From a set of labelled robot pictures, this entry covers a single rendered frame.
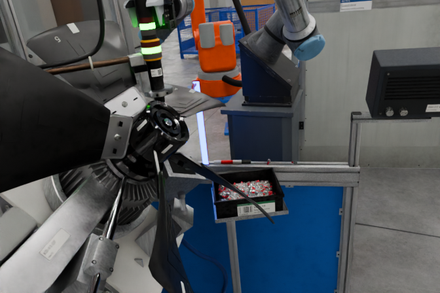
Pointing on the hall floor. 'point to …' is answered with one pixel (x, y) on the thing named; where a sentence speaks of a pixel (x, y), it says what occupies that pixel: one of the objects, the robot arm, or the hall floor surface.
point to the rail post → (351, 194)
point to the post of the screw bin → (234, 256)
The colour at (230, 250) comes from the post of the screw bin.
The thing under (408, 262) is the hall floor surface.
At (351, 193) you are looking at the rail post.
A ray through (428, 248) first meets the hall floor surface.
